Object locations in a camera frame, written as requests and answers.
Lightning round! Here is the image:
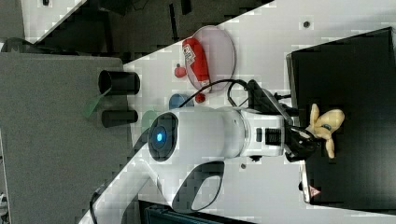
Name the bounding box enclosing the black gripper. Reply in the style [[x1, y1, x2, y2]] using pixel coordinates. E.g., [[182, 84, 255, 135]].
[[285, 126, 321, 162]]

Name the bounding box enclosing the yellow plush banana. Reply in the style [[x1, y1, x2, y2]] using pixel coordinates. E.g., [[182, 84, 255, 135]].
[[306, 104, 345, 159]]

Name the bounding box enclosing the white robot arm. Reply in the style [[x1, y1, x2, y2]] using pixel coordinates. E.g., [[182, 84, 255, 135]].
[[78, 106, 320, 224]]

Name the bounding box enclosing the red strawberry toy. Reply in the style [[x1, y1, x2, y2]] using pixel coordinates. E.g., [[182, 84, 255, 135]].
[[194, 93, 205, 104]]

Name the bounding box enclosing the lilac oval plate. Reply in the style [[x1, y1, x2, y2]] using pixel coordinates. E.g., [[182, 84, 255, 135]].
[[182, 25, 235, 90]]

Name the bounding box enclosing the blue bowl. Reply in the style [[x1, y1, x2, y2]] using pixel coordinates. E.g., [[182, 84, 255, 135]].
[[168, 93, 194, 109]]

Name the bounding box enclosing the red plush ketchup bottle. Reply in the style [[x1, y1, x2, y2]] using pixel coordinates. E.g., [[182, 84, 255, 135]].
[[182, 37, 210, 87]]

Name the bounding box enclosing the small red tomato toy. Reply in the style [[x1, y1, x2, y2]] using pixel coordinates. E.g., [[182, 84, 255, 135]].
[[175, 63, 187, 78]]

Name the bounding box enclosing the green oval bowl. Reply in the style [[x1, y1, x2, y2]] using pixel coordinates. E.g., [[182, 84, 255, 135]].
[[141, 110, 158, 133]]

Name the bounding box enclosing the small black cylinder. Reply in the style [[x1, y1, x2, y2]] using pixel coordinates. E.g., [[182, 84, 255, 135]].
[[102, 110, 138, 128]]

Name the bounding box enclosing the black cylinder cup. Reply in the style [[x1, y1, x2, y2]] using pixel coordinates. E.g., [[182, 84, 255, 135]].
[[98, 70, 140, 95]]

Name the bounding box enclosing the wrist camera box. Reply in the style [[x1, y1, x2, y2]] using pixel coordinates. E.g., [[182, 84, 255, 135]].
[[247, 79, 293, 125]]

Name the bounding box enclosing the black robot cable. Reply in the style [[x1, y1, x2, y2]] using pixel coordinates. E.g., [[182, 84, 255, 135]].
[[178, 78, 250, 108]]

